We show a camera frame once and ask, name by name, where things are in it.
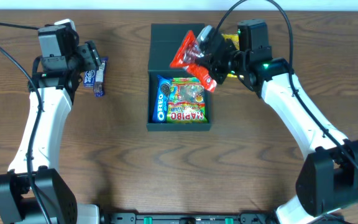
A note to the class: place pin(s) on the blue Oreo cookie pack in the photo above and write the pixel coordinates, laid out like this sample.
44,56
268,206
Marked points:
162,97

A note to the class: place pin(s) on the black open gift box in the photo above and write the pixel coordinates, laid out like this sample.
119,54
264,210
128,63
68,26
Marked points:
164,43

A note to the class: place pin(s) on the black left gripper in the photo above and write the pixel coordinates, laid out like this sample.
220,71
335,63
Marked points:
92,55

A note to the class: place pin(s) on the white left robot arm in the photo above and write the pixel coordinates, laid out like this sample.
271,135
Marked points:
32,190

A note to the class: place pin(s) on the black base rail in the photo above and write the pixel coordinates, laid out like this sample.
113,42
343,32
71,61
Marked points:
132,218

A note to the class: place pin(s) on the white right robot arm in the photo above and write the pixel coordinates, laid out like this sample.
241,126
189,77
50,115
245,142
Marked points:
328,180

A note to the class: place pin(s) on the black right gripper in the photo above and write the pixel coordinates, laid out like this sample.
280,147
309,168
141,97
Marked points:
217,61

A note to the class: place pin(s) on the blue Eclipse gum pack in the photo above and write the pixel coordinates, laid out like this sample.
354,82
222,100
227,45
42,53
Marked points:
89,78

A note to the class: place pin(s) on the dark blue chocolate bar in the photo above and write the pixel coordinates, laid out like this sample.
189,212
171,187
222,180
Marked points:
98,87

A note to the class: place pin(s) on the red dried fruit bag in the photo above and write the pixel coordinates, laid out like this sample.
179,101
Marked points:
186,57

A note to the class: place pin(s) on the green Haribo gummy bag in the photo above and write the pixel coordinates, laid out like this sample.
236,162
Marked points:
186,102

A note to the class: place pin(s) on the yellow sunflower seed bag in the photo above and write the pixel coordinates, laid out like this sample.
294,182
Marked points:
233,40

